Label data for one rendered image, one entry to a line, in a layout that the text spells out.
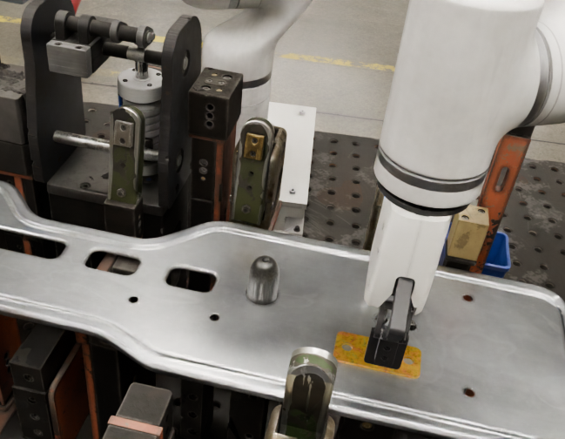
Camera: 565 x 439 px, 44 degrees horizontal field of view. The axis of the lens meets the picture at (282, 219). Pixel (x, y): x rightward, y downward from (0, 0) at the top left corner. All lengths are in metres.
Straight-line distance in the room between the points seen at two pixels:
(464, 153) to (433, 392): 0.26
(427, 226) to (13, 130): 0.57
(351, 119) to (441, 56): 2.66
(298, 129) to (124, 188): 0.62
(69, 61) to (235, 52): 0.37
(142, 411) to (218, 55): 0.67
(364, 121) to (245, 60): 2.02
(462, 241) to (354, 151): 0.79
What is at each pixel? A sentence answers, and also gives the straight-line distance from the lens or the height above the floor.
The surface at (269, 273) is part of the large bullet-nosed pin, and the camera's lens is 0.69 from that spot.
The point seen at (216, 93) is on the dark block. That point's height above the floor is 1.12.
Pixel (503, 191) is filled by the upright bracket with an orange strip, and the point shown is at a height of 1.09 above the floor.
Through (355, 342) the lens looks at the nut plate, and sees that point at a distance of 0.69.
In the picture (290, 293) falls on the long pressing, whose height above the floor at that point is 1.00.
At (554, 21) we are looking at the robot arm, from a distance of 0.54.
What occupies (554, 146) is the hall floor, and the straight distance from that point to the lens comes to 3.30.
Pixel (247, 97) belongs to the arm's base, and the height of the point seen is 0.95.
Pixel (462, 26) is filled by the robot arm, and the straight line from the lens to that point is 0.45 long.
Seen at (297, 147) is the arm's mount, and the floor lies 0.79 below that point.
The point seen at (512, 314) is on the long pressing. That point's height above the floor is 1.00.
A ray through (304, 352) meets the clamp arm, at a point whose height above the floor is 1.12.
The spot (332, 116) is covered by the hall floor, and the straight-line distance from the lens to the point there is 3.12.
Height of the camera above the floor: 1.50
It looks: 38 degrees down
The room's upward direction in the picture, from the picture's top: 7 degrees clockwise
